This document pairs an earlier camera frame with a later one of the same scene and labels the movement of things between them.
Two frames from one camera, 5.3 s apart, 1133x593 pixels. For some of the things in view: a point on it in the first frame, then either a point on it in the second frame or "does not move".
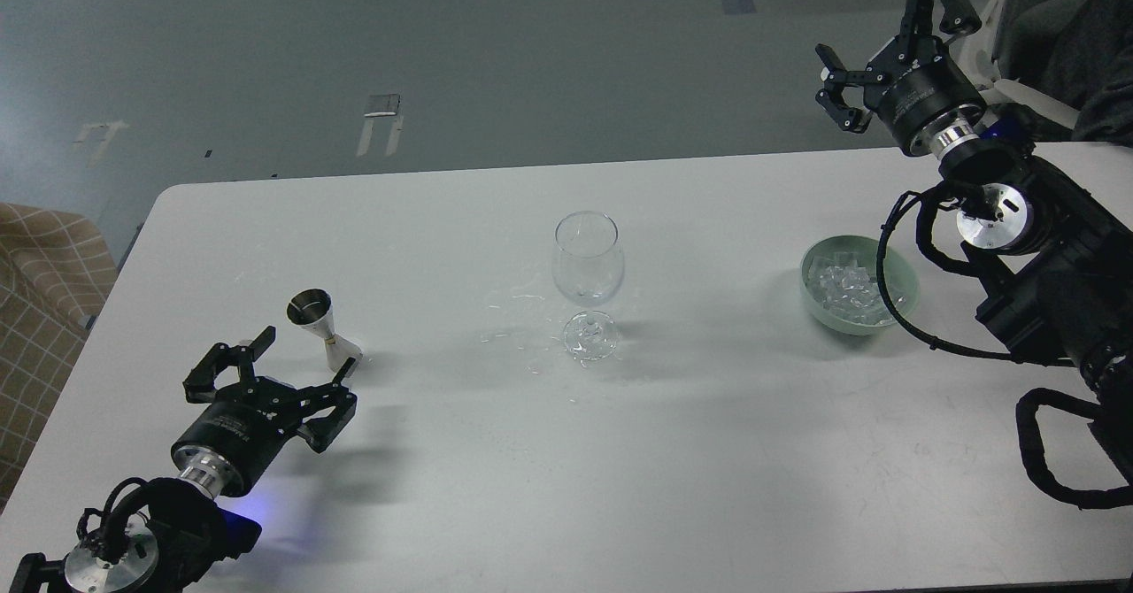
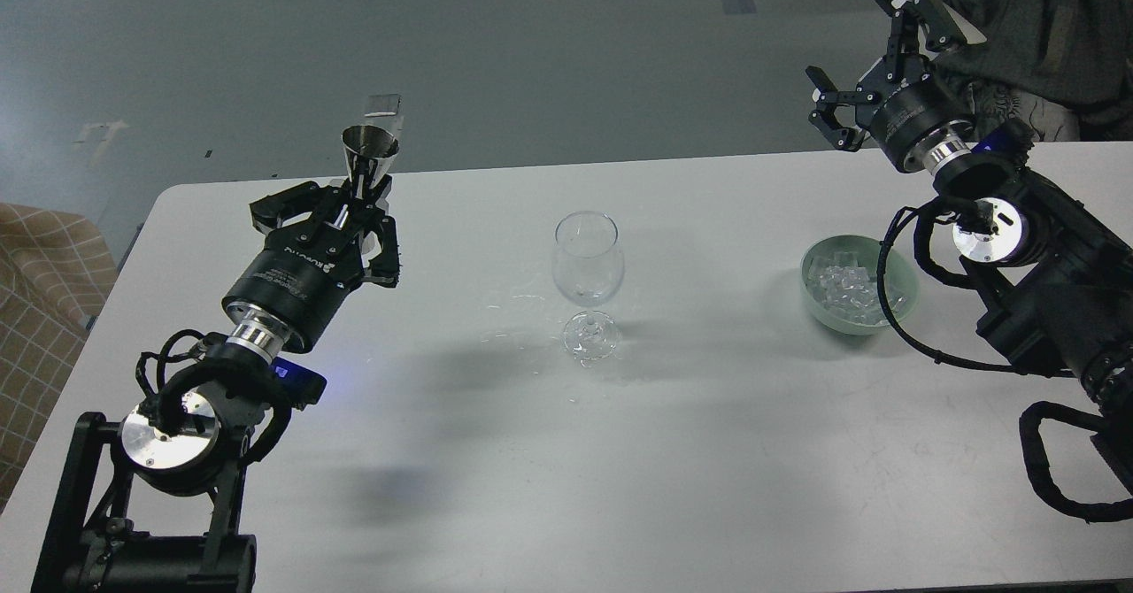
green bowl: (840, 282) does not move
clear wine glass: (588, 265) does not move
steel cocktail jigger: (312, 310) → (366, 143)
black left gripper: (250, 422) → (297, 283)
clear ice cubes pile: (845, 288) does not move
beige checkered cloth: (55, 273) does not move
